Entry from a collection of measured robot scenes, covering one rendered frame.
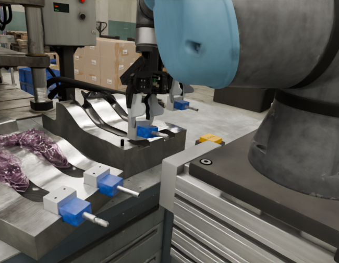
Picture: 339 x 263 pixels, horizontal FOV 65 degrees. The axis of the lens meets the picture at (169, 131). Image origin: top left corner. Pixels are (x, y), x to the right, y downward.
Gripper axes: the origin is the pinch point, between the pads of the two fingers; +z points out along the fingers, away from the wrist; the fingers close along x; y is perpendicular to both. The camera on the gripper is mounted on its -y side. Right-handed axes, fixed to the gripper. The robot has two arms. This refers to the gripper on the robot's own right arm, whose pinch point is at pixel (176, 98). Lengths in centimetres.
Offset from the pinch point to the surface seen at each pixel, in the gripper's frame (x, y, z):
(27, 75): 86, -378, 59
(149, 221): -25.9, 15.0, 34.3
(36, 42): -26, -60, -15
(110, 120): -24.9, -7.1, 6.2
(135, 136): -31.7, 13.7, 3.4
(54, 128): -36.2, -25.5, 12.2
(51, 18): -12, -73, -25
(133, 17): 568, -698, -54
